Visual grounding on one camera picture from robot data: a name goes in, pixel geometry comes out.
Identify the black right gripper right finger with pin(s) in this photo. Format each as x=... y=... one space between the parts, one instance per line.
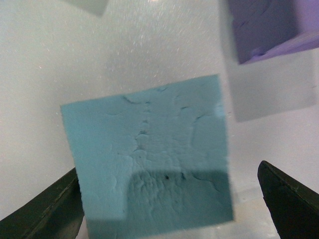
x=294 y=207

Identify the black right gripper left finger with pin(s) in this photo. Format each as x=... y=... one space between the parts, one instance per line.
x=56 y=213

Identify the light blue foam block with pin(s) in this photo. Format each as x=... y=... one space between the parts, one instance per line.
x=151 y=162

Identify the purple foam block near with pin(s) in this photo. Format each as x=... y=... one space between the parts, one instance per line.
x=265 y=29

